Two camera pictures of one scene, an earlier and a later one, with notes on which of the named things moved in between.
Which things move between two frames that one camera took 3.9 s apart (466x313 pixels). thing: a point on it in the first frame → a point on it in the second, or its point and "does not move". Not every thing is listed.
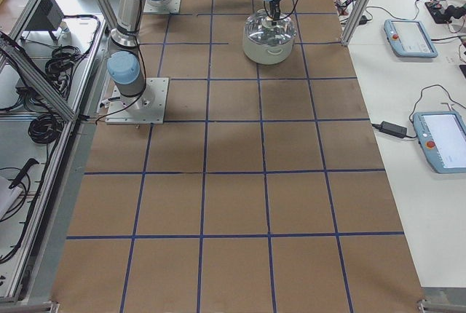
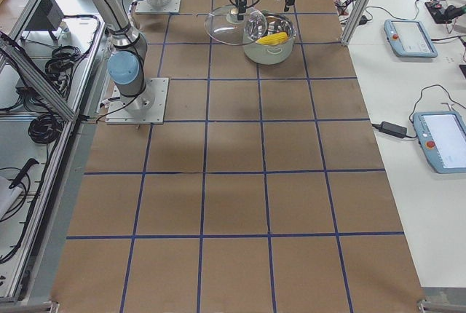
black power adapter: (392, 128) does not move
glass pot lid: (261, 28) → (224, 25)
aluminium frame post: (362, 4) does not move
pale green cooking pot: (268, 54) does not move
